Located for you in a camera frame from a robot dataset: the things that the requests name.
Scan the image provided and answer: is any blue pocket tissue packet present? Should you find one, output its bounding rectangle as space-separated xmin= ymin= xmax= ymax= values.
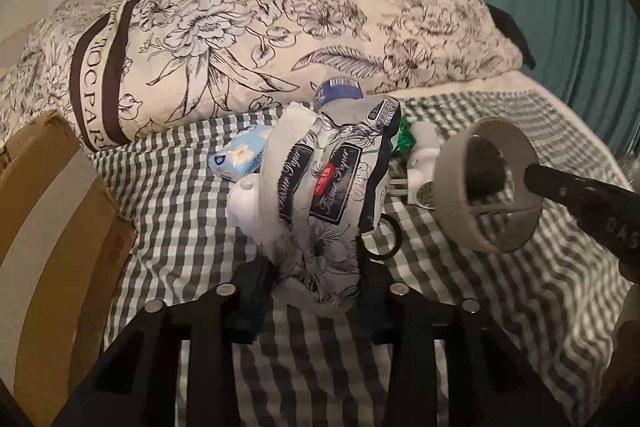
xmin=207 ymin=124 xmax=273 ymax=180

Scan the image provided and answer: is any white tape roll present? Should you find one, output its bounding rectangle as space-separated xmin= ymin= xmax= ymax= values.
xmin=432 ymin=117 xmax=543 ymax=254

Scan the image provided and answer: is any blue label plastic canister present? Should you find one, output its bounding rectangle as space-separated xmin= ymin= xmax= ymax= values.
xmin=312 ymin=77 xmax=362 ymax=112

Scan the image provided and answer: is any small white plastic bottle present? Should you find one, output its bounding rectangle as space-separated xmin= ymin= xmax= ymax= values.
xmin=227 ymin=174 xmax=266 ymax=233

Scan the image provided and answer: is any brown cardboard box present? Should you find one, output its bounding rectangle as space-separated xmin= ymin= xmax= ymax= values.
xmin=0 ymin=109 xmax=138 ymax=427

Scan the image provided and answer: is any green checked bed sheet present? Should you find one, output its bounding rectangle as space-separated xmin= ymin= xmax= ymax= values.
xmin=87 ymin=87 xmax=636 ymax=427

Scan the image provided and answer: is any black bead bracelet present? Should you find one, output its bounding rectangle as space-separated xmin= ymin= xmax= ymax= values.
xmin=362 ymin=212 xmax=401 ymax=260

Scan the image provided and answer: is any white plug adapter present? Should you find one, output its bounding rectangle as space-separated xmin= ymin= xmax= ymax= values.
xmin=390 ymin=122 xmax=443 ymax=210

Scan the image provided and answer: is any floral pillow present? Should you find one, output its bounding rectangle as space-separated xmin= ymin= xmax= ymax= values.
xmin=0 ymin=0 xmax=523 ymax=152

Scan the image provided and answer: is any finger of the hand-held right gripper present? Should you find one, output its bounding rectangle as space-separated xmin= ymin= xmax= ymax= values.
xmin=523 ymin=163 xmax=596 ymax=228
xmin=465 ymin=142 xmax=507 ymax=208

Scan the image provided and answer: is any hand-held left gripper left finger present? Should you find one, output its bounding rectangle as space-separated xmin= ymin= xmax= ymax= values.
xmin=52 ymin=258 xmax=277 ymax=427

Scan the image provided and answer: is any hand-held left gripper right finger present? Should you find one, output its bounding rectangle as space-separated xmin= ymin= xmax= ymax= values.
xmin=359 ymin=256 xmax=572 ymax=427

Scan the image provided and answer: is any green foil packet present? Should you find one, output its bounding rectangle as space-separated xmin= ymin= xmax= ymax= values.
xmin=392 ymin=117 xmax=416 ymax=155

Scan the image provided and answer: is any floral tissue paper pack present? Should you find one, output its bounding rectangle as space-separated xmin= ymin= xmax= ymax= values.
xmin=260 ymin=96 xmax=403 ymax=318

